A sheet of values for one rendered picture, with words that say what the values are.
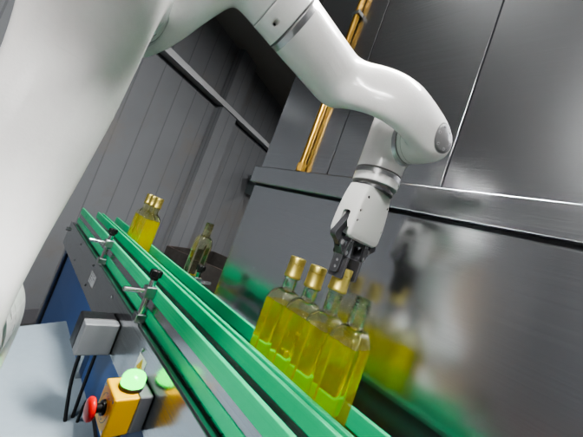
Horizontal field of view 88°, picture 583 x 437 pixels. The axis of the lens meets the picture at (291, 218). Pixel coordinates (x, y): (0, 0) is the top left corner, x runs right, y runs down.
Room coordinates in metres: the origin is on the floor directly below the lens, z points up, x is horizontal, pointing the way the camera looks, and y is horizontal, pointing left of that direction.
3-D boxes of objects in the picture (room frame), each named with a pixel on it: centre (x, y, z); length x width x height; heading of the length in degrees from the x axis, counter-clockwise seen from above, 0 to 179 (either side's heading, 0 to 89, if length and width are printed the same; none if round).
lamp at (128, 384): (0.60, 0.18, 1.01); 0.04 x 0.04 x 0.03
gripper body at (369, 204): (0.55, -0.12, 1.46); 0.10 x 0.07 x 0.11; 132
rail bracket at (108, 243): (1.07, 0.60, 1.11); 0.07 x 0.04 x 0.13; 133
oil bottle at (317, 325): (0.55, -0.12, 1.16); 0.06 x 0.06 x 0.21; 42
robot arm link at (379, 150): (0.55, -0.13, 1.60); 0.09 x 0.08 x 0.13; 30
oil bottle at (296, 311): (0.60, -0.08, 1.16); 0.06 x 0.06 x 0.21; 44
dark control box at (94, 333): (0.80, 0.37, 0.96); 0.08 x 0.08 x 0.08; 43
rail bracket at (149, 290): (0.73, 0.28, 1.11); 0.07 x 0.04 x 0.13; 133
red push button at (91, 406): (0.57, 0.21, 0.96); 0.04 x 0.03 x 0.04; 43
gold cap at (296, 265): (0.64, -0.04, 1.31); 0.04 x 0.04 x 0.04
